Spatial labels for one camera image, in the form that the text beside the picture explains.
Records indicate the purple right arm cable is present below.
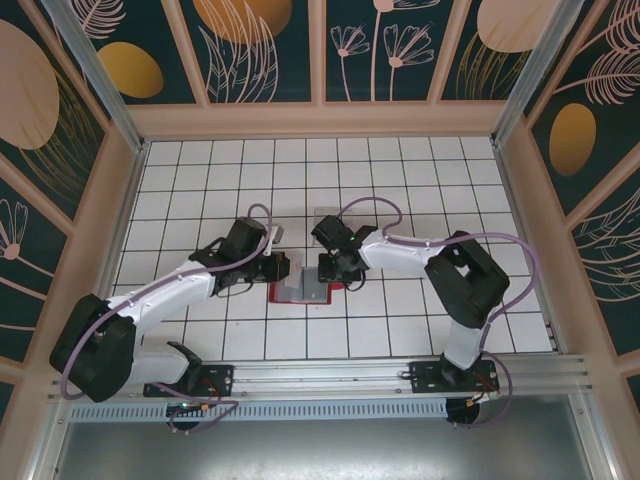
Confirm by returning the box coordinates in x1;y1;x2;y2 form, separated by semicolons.
337;196;540;430

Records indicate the grey metal panel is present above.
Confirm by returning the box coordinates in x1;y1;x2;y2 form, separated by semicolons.
29;418;616;480

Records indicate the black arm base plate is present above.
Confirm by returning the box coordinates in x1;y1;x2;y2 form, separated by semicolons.
408;359;501;395
143;363;236;399

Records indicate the clear acrylic card stand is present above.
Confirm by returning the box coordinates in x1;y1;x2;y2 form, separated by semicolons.
312;206;357;246

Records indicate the small circuit board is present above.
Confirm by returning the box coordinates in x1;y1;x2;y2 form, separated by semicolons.
167;399;211;417

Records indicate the long aluminium mounting rail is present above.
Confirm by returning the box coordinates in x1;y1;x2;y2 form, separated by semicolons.
47;353;597;402

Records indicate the aluminium table edge rail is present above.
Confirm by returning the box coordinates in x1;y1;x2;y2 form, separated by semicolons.
82;142;147;362
492;142;560;354

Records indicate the slotted grey cable duct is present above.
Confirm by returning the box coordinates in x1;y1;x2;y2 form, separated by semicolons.
67;398;451;422

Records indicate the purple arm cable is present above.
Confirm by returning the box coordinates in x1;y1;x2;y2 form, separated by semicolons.
59;202;275;435
337;196;540;430

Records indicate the dark grey card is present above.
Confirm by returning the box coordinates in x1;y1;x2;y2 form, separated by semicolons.
298;266;332;302

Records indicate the aluminium frame post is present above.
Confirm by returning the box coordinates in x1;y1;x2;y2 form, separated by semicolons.
40;0;147;154
491;0;599;147

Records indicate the red leather card holder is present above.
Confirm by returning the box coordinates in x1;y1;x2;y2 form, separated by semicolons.
267;278;347;306

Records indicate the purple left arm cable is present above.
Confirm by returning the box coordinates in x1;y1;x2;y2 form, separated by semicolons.
59;202;275;435

